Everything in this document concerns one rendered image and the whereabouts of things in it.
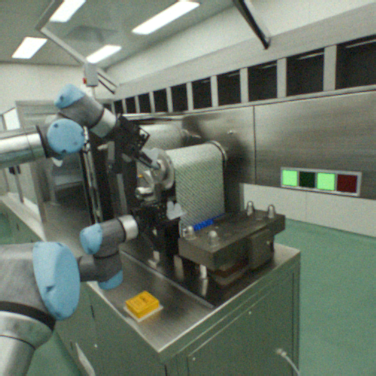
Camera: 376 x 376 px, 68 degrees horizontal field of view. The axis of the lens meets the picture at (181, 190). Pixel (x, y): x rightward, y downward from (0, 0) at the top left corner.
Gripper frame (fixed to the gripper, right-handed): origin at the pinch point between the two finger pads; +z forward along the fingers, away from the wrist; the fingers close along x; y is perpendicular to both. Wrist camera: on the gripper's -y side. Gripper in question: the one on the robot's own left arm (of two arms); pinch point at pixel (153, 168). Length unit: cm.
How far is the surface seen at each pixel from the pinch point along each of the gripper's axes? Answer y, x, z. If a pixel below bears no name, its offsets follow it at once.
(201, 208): -3.2, -4.7, 23.9
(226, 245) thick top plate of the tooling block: -13.6, -24.4, 20.4
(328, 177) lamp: 19, -41, 32
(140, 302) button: -38.5, -14.8, 7.1
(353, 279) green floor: 22, -4, 223
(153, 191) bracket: -6.0, 3.5, 6.5
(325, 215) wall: 92, 56, 276
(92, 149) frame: 0.0, 28.6, -10.6
